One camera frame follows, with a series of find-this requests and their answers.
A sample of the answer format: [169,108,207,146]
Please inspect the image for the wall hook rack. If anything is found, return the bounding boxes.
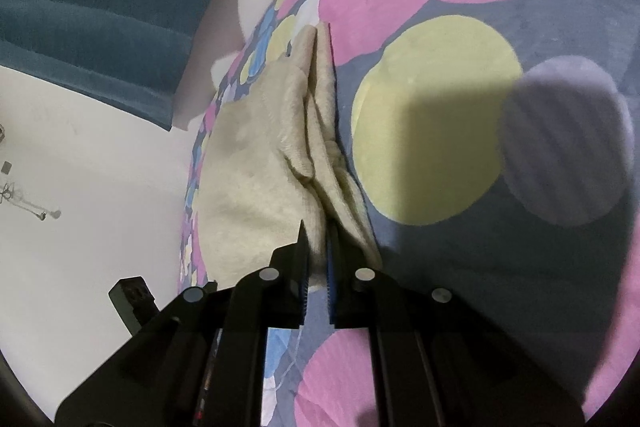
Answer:
[0,123,64,223]

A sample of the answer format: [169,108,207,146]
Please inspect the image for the colourful circle-pattern bedspread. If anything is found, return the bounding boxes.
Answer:
[179,0,639,417]

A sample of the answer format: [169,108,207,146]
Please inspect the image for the beige knit sweater with flowers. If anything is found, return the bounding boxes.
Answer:
[194,24,382,289]

